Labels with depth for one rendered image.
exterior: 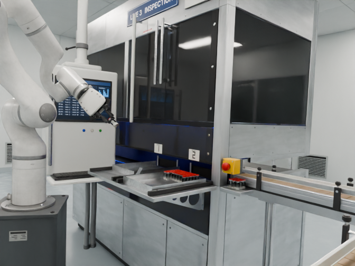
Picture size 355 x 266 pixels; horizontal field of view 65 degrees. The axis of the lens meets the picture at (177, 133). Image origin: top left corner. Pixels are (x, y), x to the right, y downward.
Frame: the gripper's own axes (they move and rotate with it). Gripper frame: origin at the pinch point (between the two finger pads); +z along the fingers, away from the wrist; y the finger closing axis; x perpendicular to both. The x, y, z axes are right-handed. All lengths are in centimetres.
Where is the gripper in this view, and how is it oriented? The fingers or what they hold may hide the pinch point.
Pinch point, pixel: (108, 117)
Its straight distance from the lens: 123.7
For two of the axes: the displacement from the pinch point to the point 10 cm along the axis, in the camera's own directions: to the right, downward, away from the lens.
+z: 7.1, 6.5, -2.6
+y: -6.8, 7.3, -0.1
